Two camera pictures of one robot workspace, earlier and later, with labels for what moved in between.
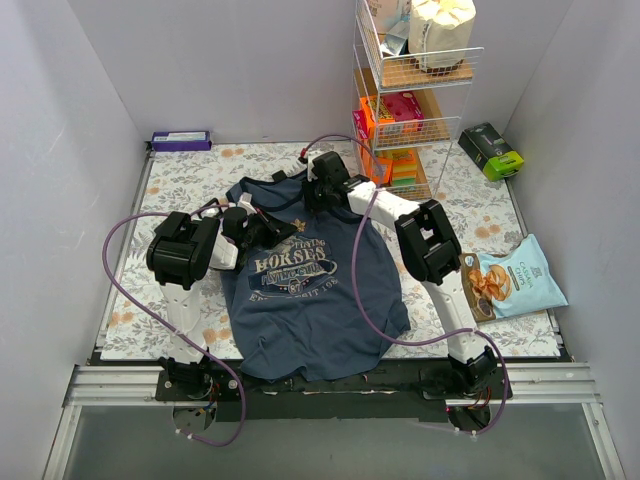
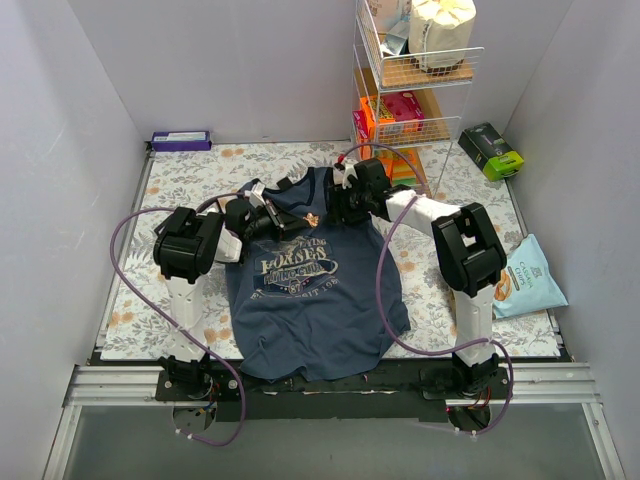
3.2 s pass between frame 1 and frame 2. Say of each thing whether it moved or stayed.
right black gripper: moved
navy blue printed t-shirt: stayed
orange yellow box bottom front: stayed
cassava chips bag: stayed
